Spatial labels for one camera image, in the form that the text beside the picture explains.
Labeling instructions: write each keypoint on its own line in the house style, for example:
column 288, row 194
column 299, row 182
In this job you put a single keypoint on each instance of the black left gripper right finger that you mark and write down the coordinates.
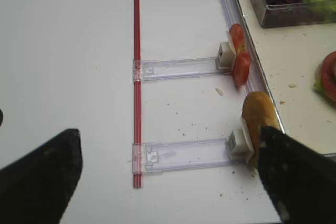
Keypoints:
column 299, row 181

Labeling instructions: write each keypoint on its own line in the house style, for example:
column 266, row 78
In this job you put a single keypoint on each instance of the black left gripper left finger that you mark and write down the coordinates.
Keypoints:
column 38, row 187

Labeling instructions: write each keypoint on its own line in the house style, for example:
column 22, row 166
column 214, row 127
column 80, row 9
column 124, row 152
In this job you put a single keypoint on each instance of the round meat slice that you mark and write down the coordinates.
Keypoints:
column 334, row 69

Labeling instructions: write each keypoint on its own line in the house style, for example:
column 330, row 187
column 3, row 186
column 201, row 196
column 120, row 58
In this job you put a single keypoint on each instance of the bun base with lettuce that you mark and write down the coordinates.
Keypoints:
column 319, row 88

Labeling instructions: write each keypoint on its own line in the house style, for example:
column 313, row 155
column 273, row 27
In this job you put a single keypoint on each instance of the tomato slice on stack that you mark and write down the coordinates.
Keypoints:
column 327, row 75

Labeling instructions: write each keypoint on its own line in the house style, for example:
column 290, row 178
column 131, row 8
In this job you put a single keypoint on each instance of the standing tomato slices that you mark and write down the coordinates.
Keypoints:
column 242, row 61

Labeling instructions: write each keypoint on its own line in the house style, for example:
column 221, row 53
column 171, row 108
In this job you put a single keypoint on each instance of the white pusher block lower left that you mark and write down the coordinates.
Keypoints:
column 239, row 143

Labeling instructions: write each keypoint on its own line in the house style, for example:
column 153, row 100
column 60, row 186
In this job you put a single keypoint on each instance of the white pusher block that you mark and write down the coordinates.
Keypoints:
column 239, row 143
column 226, row 56

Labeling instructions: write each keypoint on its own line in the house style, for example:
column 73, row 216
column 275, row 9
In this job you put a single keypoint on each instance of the bun bottom half standing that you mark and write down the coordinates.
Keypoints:
column 258, row 110

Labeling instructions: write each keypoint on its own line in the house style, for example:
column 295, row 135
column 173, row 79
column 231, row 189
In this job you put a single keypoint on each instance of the clear pusher track lower left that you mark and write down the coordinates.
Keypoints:
column 160, row 157

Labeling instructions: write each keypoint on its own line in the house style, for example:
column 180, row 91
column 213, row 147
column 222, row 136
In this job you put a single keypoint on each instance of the clear pusher track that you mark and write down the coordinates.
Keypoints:
column 160, row 157
column 144, row 71

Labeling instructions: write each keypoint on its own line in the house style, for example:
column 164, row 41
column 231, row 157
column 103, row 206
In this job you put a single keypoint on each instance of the metal tray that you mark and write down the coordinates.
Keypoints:
column 289, row 57

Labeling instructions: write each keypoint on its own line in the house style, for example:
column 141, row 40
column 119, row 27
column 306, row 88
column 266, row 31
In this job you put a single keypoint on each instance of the white pusher block upper left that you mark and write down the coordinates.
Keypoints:
column 226, row 56

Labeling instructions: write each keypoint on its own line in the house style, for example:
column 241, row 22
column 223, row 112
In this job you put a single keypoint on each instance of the clear pusher track upper left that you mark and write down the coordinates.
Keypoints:
column 144, row 71

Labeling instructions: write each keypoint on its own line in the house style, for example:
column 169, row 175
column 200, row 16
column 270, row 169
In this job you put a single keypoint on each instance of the clear long rail left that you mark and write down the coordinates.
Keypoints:
column 233, row 15

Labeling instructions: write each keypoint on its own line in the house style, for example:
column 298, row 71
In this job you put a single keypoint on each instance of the red left guide rail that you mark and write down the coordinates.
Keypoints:
column 137, row 175

